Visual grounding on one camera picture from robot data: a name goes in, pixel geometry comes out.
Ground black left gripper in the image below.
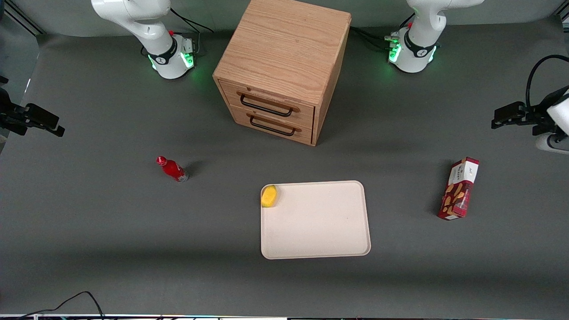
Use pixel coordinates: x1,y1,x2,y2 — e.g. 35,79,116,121
491,87,569,136

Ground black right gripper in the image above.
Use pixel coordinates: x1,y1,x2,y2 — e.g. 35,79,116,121
0,76,66,137

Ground red cookie box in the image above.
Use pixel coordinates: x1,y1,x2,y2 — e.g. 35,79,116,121
438,157,480,221

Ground cream plastic tray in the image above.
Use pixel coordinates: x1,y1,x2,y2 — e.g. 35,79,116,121
260,180,372,260

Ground red plastic bottle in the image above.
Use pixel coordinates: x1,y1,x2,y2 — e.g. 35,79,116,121
156,156,189,183

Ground yellow sponge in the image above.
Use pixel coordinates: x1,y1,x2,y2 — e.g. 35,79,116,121
261,185,279,208

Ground wooden drawer cabinet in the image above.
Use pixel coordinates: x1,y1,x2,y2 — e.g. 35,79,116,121
212,0,352,147

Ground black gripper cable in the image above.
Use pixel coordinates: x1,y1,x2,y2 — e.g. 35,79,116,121
525,54,569,108

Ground aluminium frame rail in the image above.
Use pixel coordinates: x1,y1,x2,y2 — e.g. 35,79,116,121
0,0,46,37

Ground black left arm base cable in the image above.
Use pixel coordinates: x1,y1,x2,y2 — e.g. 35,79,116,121
349,12,417,53

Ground black arm base cable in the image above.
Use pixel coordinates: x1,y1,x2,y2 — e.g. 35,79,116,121
349,12,417,53
141,6,215,57

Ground black right arm base cable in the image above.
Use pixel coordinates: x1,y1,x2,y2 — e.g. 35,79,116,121
141,6,215,57

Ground black cable on table edge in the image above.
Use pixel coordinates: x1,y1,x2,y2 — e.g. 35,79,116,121
17,291,105,320

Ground wooden drawer with black handle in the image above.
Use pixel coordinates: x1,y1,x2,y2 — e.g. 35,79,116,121
219,80,316,130
228,105,313,145

